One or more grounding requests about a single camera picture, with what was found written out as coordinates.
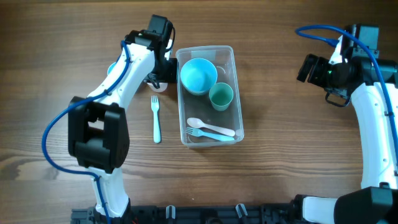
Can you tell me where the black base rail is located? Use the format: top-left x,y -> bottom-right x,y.
70,203 -> 312,224

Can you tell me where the pink plastic cup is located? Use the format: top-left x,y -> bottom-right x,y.
147,83 -> 168,93

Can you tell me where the clear plastic container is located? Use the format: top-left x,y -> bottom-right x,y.
175,45 -> 244,147

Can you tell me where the light blue plastic fork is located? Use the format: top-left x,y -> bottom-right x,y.
185,128 -> 234,141

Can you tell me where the green plastic bowl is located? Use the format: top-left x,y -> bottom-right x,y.
186,89 -> 210,96

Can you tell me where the blue plastic cup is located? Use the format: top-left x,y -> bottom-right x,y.
107,62 -> 116,75

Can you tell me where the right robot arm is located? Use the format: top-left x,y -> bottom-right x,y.
297,54 -> 397,223

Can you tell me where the blue plastic bowl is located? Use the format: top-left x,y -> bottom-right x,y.
180,58 -> 218,91

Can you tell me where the green plastic cup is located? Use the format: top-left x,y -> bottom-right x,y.
209,82 -> 234,111

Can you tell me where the left blue cable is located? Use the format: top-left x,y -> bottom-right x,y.
41,40 -> 131,224

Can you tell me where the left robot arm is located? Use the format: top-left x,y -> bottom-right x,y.
68,28 -> 177,223

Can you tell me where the green plastic fork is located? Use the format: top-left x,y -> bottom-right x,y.
151,95 -> 161,144

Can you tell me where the white plastic spoon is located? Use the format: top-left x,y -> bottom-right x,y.
187,118 -> 236,137

